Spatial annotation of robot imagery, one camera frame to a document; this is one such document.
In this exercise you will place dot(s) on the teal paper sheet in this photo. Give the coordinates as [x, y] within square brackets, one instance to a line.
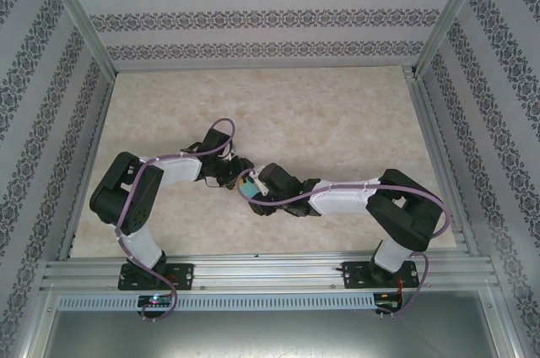
[252, 191]

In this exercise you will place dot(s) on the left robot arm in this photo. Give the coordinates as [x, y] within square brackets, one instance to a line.
[114, 193]

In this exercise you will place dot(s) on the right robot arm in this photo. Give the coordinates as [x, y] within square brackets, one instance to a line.
[405, 214]

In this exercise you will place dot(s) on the grey metal sheet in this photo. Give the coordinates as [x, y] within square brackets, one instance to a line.
[270, 332]

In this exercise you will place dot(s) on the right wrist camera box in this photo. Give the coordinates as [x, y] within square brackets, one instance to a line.
[258, 182]

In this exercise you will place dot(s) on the long aluminium mounting rail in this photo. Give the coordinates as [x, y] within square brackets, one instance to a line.
[274, 269]

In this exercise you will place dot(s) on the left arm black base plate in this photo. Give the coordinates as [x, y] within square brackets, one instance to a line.
[183, 275]

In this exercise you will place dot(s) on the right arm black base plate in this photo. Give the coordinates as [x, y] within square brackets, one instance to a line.
[352, 273]

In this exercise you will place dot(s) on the aluminium side rail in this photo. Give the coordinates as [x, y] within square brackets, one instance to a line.
[426, 121]
[99, 121]

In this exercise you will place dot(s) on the aluminium frame post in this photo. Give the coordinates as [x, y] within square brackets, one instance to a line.
[76, 7]
[451, 12]

